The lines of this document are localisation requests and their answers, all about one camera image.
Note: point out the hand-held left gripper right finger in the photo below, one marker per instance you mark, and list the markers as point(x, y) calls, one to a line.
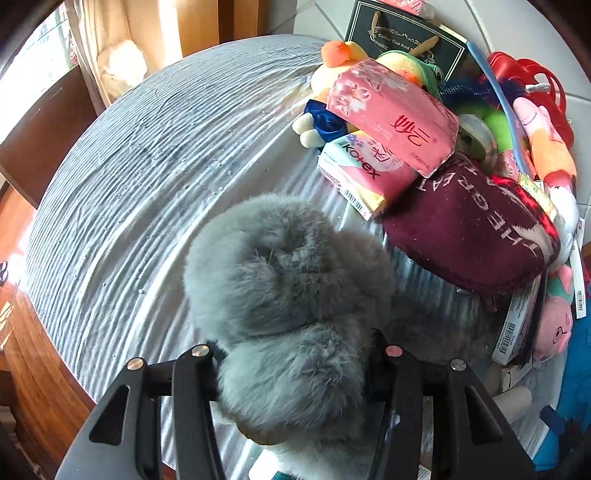
point(406, 392)

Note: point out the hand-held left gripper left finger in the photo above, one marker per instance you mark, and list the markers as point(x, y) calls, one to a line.
point(194, 383)

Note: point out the grey fluffy plush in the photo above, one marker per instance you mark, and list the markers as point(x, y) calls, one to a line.
point(286, 300)

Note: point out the blue plastic container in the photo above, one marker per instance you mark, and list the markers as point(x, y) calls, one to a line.
point(572, 415)

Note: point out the cardboard tube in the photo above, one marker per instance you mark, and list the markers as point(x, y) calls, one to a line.
point(515, 401)

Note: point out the white barcode box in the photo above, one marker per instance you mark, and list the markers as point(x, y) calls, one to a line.
point(512, 323)

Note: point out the pig plush teal dress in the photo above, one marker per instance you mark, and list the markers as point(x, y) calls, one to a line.
point(556, 323)

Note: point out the maroon knit hat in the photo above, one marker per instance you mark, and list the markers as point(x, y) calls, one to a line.
point(461, 230)

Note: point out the white barcode tag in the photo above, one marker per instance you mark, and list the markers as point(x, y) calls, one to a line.
point(579, 295)

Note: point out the blue striped table cloth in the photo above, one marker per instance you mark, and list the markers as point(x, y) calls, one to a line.
point(138, 184)

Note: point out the white pink pad pack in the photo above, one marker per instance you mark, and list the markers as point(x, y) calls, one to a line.
point(364, 180)

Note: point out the white goose plush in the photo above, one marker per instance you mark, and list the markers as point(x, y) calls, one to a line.
point(563, 207)

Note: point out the clear tape roll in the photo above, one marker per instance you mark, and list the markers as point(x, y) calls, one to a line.
point(471, 127)

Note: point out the pig plush orange dress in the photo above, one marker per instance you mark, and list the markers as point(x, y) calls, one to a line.
point(549, 152)

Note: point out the pink tissue pack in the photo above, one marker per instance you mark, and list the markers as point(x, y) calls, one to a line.
point(392, 110)

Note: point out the dark brown wooden panel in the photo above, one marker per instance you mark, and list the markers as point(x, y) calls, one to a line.
point(41, 138)

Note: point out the blue plastic tube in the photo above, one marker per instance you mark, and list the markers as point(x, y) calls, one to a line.
point(501, 94)

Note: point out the yellow duck plush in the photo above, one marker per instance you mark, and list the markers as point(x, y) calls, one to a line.
point(323, 78)

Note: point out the white plastic bag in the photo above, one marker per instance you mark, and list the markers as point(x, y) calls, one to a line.
point(122, 62)

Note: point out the green frog plush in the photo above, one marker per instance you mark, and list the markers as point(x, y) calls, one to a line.
point(406, 62)

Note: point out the red toy suitcase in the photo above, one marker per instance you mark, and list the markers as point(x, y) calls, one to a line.
point(503, 64)

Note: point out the beige curtain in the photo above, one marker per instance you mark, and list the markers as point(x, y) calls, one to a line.
point(152, 27)

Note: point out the dark green gift box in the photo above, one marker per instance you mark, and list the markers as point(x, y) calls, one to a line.
point(401, 32)

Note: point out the red white packet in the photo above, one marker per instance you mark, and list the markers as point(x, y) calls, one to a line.
point(406, 4)

